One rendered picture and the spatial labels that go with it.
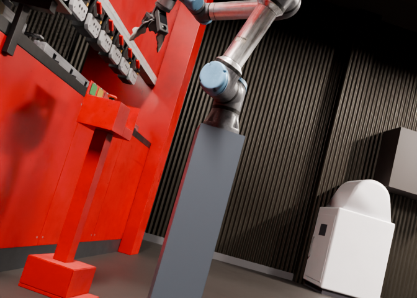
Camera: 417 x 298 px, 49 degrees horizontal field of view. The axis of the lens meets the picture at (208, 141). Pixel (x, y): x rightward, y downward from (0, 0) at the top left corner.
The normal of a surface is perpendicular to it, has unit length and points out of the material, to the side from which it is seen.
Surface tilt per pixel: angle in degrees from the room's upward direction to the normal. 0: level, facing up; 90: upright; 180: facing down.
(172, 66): 90
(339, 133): 90
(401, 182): 90
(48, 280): 90
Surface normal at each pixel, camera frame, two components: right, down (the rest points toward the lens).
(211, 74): -0.45, -0.14
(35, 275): -0.19, -0.21
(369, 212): 0.14, -0.12
